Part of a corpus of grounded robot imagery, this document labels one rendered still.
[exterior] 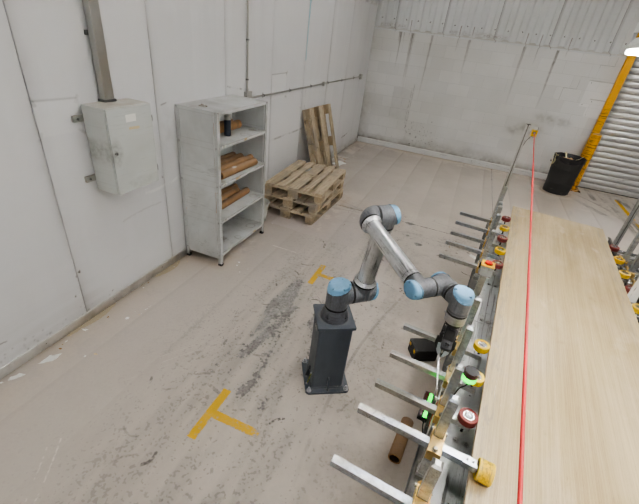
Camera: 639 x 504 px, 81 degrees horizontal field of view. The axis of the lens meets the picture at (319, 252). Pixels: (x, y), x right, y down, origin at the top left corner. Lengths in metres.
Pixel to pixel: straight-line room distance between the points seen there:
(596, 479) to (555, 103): 8.02
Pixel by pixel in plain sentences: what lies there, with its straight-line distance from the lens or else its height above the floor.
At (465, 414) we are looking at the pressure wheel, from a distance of 1.84.
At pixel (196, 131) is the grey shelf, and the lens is 3.64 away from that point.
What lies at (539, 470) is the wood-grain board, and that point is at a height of 0.90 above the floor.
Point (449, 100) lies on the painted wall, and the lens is 9.20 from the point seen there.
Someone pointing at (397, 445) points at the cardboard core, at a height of 0.08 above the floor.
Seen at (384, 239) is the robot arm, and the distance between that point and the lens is 1.88.
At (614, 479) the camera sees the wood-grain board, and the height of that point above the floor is 0.90.
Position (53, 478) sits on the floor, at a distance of 2.78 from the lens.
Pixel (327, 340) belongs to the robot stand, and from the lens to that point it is 2.54.
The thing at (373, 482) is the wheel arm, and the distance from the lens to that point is 1.48.
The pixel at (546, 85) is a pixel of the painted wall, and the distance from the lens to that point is 9.22.
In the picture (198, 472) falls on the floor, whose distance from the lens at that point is 2.57.
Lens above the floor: 2.24
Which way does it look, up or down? 31 degrees down
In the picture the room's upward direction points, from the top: 7 degrees clockwise
